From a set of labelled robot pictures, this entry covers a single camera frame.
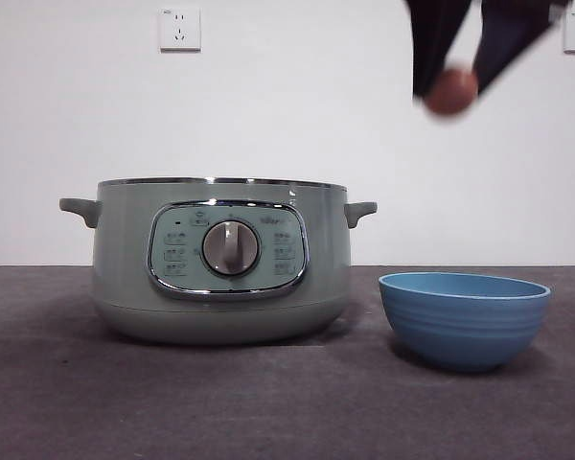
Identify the brown egg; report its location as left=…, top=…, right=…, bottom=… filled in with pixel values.
left=424, top=69, right=479, bottom=116

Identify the pale green electric steamer pot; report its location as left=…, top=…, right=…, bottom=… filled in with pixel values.
left=58, top=176, right=379, bottom=346

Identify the blue ribbed bowl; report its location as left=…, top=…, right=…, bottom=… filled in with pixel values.
left=378, top=271, right=552, bottom=375

